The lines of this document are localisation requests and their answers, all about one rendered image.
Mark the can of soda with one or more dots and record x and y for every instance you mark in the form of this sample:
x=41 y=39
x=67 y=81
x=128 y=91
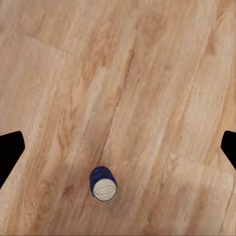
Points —
x=103 y=185

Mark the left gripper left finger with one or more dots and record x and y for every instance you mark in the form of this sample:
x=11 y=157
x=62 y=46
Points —
x=12 y=146

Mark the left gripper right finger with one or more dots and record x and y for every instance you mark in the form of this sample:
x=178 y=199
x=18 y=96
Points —
x=228 y=146

